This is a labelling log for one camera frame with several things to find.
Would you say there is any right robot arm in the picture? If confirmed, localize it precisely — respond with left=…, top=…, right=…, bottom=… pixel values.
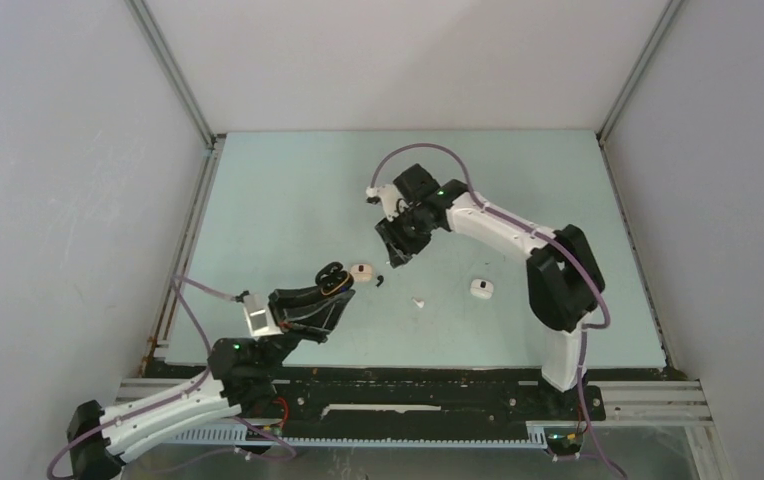
left=366, top=164, right=605, bottom=418

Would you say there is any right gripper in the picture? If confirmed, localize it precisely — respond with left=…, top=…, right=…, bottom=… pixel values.
left=376, top=205, right=437, bottom=268

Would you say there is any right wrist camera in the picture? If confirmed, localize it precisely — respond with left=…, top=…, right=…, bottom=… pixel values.
left=365, top=184, right=409, bottom=222

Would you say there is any white earbud charging case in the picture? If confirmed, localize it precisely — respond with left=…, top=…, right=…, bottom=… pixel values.
left=470, top=279, right=494, bottom=300

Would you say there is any beige earbud charging case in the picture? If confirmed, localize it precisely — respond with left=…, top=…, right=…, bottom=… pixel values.
left=349, top=263, right=376, bottom=283

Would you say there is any grey cable duct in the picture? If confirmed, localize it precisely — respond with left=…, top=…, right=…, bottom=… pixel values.
left=176, top=423, right=549, bottom=450

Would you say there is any aluminium frame rail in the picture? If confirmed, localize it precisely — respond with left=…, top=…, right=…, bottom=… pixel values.
left=593, top=381, right=713, bottom=427

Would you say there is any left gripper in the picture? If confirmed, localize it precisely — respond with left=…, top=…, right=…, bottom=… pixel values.
left=256, top=279, right=356, bottom=375

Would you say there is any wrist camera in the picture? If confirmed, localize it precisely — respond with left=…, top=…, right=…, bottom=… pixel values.
left=242, top=293, right=278, bottom=338
left=365, top=184, right=409, bottom=222

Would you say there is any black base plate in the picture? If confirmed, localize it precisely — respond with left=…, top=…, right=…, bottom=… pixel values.
left=246, top=367, right=605, bottom=441

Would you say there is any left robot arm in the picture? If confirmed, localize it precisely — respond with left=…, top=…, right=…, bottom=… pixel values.
left=47, top=285, right=355, bottom=479

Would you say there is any black earbud charging case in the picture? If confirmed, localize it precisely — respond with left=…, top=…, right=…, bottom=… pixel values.
left=315, top=261, right=354, bottom=297

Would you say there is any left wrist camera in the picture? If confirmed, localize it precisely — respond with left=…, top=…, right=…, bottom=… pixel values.
left=242, top=293, right=278, bottom=338

